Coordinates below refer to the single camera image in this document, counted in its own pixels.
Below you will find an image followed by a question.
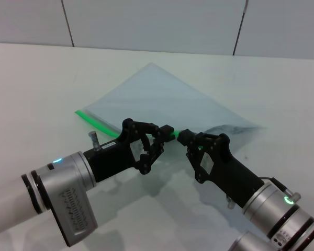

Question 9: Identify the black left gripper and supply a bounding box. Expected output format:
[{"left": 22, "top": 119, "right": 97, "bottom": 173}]
[{"left": 83, "top": 118, "right": 175, "bottom": 183}]

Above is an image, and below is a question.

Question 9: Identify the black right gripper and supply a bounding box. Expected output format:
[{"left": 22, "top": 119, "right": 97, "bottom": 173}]
[{"left": 178, "top": 129, "right": 264, "bottom": 209}]

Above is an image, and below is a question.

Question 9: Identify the silver vented wrist camera housing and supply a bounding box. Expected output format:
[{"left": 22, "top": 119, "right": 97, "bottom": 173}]
[{"left": 51, "top": 182, "right": 99, "bottom": 247}]

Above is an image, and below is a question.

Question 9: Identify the thin black wall cable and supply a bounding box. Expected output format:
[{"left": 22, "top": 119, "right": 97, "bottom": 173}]
[{"left": 232, "top": 0, "right": 249, "bottom": 56}]

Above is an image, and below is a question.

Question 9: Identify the small silver wrist camera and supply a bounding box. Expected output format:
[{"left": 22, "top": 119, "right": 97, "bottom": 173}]
[{"left": 273, "top": 231, "right": 291, "bottom": 248}]

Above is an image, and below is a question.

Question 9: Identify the black cable with silver plug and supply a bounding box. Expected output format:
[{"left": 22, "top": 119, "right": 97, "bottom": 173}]
[{"left": 261, "top": 177, "right": 302, "bottom": 204}]

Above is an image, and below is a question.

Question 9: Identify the silver metal connector plug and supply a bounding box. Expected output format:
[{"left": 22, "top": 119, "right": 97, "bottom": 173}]
[{"left": 88, "top": 131, "right": 102, "bottom": 152}]

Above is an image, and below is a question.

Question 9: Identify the transparent document bag green zip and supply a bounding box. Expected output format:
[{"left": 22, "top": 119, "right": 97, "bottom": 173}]
[{"left": 74, "top": 62, "right": 266, "bottom": 152}]

